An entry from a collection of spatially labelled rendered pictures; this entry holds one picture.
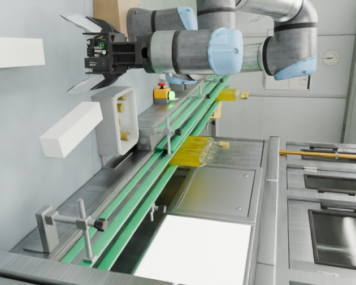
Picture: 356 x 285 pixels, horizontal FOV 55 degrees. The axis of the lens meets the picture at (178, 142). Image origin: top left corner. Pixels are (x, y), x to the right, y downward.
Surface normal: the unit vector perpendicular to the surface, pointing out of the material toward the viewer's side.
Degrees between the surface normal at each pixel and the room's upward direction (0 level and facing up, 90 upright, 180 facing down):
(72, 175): 0
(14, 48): 0
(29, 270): 90
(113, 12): 90
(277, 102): 90
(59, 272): 90
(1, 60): 0
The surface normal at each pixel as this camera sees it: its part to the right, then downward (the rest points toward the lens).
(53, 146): -0.26, 0.51
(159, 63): -0.25, 0.70
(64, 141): 0.96, 0.06
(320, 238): -0.04, -0.93
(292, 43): -0.41, 0.22
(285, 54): -0.63, 0.21
